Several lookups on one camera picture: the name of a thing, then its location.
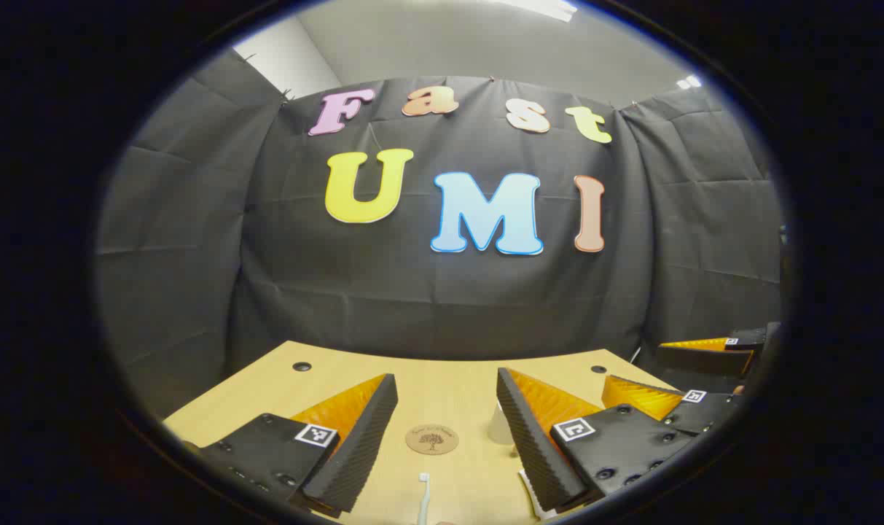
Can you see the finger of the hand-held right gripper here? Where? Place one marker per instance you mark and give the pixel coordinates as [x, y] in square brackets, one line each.
[704, 359]
[704, 412]

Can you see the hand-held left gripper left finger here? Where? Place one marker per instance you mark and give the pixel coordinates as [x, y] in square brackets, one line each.
[358, 459]

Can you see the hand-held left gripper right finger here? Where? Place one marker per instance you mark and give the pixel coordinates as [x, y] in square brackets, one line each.
[529, 452]

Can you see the white toothpaste tube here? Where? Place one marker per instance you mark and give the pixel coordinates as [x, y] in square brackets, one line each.
[527, 490]

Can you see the round wooden coaster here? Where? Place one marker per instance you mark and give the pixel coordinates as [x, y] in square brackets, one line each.
[432, 440]

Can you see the pale green toothbrush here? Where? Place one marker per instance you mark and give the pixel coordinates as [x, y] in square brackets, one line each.
[423, 503]

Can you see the wooden desktop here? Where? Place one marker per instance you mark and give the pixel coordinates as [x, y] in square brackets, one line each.
[442, 394]

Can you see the black backdrop cloth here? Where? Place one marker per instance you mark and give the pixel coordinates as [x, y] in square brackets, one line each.
[412, 292]

